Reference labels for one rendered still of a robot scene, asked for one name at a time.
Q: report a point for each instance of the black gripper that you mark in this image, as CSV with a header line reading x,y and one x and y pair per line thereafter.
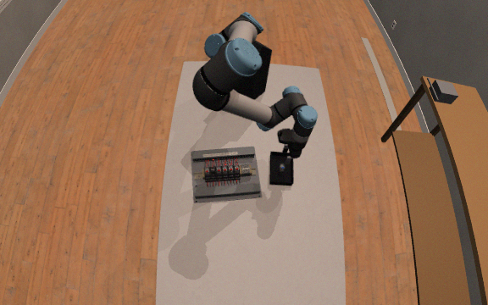
x,y
293,142

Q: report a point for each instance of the grey relay panel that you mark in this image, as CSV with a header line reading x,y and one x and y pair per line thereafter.
x,y
246,183

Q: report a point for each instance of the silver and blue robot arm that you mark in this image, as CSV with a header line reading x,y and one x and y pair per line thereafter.
x,y
233,63

